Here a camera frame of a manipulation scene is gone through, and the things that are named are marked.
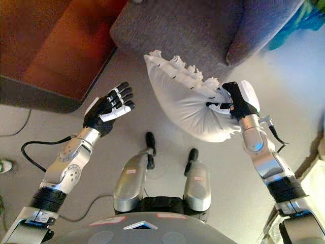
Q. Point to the white fringed pillow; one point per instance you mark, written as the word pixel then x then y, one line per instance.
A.
pixel 182 106

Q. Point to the black left robot foot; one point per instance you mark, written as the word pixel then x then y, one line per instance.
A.
pixel 150 141

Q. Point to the black robot pelvis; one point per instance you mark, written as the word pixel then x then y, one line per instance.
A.
pixel 162 204

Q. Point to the black robot foot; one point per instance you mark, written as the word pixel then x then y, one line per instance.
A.
pixel 193 155
pixel 150 141

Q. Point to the grey fabric armchair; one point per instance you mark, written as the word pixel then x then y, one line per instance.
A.
pixel 177 30

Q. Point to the grey robot torso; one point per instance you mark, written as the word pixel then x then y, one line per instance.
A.
pixel 142 232

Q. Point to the white green shoe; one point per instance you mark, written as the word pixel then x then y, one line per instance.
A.
pixel 5 165

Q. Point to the brown wooden cabinet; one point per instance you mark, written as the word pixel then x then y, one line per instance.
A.
pixel 50 45

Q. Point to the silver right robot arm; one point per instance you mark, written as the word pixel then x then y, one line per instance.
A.
pixel 269 160

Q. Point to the black right robot foot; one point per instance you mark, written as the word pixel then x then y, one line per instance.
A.
pixel 193 155

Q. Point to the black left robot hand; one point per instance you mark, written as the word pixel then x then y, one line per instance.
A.
pixel 101 114

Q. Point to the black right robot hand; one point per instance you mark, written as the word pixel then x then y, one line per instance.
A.
pixel 241 101

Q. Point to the silver left robot leg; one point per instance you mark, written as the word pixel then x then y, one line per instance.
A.
pixel 129 183

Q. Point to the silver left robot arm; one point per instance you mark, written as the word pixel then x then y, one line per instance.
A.
pixel 68 157

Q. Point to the green leafy houseplant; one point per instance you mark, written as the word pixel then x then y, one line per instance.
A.
pixel 304 23

